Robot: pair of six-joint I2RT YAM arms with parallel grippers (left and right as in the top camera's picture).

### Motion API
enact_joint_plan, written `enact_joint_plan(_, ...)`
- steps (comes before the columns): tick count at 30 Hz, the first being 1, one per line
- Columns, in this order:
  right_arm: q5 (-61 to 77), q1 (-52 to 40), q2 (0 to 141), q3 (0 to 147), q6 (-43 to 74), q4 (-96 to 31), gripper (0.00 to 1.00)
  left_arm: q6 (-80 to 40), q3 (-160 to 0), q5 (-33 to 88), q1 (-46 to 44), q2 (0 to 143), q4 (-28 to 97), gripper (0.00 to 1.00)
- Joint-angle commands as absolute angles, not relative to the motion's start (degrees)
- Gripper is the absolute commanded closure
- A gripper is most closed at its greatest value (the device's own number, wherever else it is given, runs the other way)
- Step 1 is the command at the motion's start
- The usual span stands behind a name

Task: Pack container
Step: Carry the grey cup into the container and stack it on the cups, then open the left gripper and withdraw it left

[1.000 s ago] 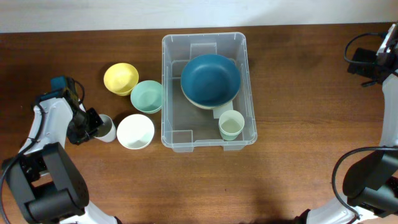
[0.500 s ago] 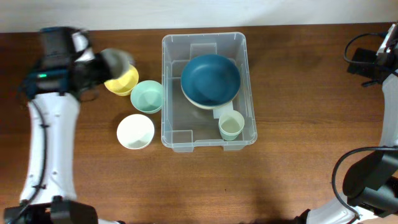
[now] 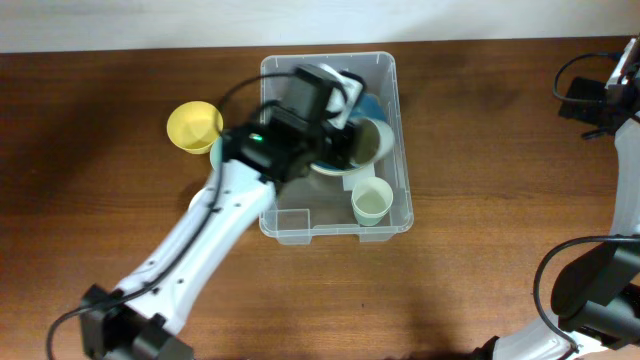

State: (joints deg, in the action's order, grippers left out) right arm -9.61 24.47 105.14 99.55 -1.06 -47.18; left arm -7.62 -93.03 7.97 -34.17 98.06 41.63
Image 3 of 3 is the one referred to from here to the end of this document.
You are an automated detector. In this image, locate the black cable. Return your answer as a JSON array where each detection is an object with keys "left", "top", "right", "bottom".
[
  {"left": 531, "top": 51, "right": 640, "bottom": 360},
  {"left": 45, "top": 72, "right": 301, "bottom": 360}
]

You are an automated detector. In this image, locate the green small bowl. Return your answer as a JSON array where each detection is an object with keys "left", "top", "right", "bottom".
[{"left": 209, "top": 137, "right": 223, "bottom": 171}]

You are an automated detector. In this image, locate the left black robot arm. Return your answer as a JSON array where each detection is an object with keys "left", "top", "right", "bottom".
[{"left": 73, "top": 64, "right": 366, "bottom": 360}]

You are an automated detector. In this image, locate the clear plastic storage bin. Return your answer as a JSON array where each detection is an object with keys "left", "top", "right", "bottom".
[{"left": 259, "top": 51, "right": 414, "bottom": 245}]

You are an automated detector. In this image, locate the white small bowl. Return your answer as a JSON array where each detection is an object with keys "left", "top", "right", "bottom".
[{"left": 187, "top": 189, "right": 205, "bottom": 211}]

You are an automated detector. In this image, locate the cream plate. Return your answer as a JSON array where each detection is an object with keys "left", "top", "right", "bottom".
[{"left": 311, "top": 163, "right": 373, "bottom": 177}]

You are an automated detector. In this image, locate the left black cable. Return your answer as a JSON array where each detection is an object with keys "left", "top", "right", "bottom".
[{"left": 45, "top": 72, "right": 301, "bottom": 360}]

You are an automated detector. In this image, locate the green cup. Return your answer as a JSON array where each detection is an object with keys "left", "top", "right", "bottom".
[{"left": 353, "top": 206, "right": 390, "bottom": 226}]

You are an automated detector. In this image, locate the grey cup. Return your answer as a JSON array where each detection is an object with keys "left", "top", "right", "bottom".
[{"left": 350, "top": 117, "right": 395, "bottom": 167}]

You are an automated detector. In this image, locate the right black cable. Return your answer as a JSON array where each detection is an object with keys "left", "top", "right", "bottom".
[{"left": 531, "top": 51, "right": 640, "bottom": 360}]

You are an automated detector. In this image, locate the yellow small bowl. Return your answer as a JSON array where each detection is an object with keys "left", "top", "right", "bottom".
[{"left": 166, "top": 101, "right": 224, "bottom": 155}]

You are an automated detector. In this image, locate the blue plate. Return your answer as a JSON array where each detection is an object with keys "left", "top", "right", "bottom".
[{"left": 309, "top": 92, "right": 387, "bottom": 171}]

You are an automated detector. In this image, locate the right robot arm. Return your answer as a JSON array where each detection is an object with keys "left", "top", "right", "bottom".
[{"left": 472, "top": 74, "right": 639, "bottom": 359}]

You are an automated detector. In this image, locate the cream cup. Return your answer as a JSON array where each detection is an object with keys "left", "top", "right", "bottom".
[{"left": 351, "top": 177, "right": 394, "bottom": 209}]

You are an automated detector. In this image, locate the white label in bin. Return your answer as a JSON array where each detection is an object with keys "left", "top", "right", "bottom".
[{"left": 342, "top": 165, "right": 375, "bottom": 191}]

